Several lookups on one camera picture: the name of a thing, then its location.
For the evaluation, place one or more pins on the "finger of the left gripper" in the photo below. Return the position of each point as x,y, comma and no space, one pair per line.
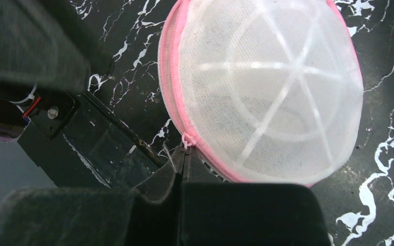
46,44

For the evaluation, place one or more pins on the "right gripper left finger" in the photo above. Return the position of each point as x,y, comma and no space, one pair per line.
147,214

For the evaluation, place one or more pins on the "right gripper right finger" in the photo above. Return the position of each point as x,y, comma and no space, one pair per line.
229,213

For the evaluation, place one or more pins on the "white mesh bag pink zipper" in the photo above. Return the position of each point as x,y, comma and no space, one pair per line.
267,91

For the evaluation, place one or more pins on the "black base frame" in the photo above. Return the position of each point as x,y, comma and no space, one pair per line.
76,142

